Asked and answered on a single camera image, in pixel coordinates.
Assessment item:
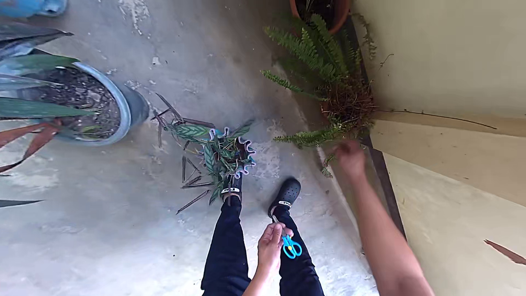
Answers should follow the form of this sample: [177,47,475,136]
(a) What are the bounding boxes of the round terracotta pot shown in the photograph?
[289,0,351,35]

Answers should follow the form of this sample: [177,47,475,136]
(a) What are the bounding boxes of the striped green leafy plant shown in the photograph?
[151,93,256,215]

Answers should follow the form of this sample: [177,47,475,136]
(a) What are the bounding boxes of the green fern plant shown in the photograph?
[261,13,377,178]

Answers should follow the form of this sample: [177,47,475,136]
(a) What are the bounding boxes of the person's right hand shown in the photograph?
[333,138,366,180]

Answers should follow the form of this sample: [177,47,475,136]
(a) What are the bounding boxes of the person's left hand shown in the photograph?
[258,222,294,273]

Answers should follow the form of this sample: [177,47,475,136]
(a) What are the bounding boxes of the narrow brown dry leaf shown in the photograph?
[484,239,526,266]

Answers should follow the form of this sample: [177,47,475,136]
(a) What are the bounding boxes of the person's legs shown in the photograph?
[201,175,325,296]

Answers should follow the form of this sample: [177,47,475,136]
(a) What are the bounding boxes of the blue-handled scissors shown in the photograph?
[272,215,303,260]

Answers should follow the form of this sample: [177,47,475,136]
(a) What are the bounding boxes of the person's left forearm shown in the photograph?
[242,266,278,296]

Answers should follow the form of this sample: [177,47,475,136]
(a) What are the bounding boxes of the bright blue plastic object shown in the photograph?
[0,0,68,18]

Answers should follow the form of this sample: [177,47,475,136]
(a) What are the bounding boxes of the large long-leaved plant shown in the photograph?
[0,21,99,209]

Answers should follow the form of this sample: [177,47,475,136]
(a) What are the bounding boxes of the person's right forearm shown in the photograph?
[349,174,436,296]

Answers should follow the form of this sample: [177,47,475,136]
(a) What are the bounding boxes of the large blue-grey plant pot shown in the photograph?
[29,49,150,147]

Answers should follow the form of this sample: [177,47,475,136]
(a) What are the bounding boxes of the scalloped-rim plant pot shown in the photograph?
[201,127,256,179]

